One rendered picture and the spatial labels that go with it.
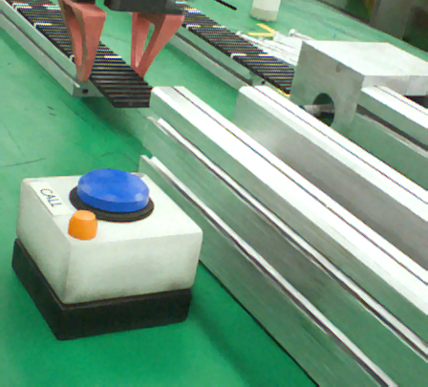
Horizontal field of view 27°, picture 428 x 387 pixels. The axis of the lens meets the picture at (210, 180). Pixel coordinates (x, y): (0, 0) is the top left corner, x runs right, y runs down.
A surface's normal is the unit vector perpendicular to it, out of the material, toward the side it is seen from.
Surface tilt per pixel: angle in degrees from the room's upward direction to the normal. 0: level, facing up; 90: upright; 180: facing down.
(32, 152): 0
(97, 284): 90
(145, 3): 90
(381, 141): 90
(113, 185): 3
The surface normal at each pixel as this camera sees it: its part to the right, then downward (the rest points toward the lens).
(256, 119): -0.86, 0.05
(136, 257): 0.48, 0.44
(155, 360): 0.18, -0.90
